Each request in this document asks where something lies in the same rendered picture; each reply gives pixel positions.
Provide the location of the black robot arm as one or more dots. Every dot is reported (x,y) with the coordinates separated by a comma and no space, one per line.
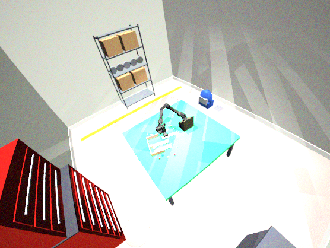
(161,125)

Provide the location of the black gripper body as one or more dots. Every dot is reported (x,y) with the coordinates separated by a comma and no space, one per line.
(164,131)

